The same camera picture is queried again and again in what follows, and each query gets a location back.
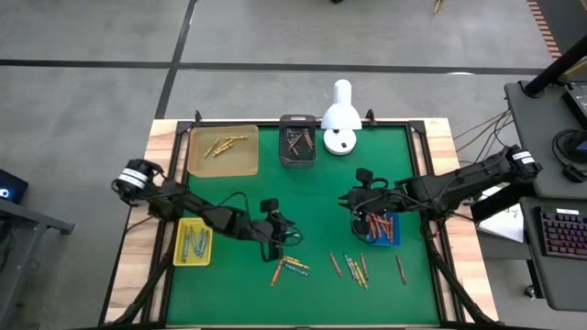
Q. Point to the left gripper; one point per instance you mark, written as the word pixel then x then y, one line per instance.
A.
pixel 270 231

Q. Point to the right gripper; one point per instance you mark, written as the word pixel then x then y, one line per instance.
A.
pixel 376 199

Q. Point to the brown crayon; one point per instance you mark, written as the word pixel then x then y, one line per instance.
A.
pixel 363 263
pixel 293 149
pixel 401 269
pixel 286 159
pixel 307 140
pixel 335 264

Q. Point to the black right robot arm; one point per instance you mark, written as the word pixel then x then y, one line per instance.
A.
pixel 458 183

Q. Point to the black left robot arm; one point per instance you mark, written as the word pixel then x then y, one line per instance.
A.
pixel 183 201

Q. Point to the grey translucent bin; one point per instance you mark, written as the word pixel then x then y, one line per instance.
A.
pixel 302 162

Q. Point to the blue plastic basket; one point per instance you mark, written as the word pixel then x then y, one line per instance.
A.
pixel 397 243

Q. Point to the white desk lamp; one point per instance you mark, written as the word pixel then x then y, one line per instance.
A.
pixel 341 114

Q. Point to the orange translucent bin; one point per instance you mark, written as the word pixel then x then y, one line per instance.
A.
pixel 229 165

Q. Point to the yellow plastic basket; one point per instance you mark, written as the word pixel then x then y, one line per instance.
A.
pixel 176 261

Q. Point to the black rig leg strut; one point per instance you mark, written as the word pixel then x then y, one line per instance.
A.
pixel 151 284
pixel 449 279

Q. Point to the black desk beam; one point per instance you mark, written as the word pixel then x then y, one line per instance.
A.
pixel 504 201

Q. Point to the white paper sheet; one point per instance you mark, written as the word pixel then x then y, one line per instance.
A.
pixel 504 224

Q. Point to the desk caster wheel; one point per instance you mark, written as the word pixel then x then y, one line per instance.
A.
pixel 530 291

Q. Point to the grey keyboard desk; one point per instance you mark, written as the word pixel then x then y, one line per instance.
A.
pixel 550 284

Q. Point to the backlit keyboard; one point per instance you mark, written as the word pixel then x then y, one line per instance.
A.
pixel 564 234

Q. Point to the black headphones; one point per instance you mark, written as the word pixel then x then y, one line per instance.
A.
pixel 572 173

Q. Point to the black pole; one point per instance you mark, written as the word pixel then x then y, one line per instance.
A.
pixel 555 69

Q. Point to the black tablet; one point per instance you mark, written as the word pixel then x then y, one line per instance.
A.
pixel 579 103

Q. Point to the black device blue light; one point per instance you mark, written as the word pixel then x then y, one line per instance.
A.
pixel 14 188

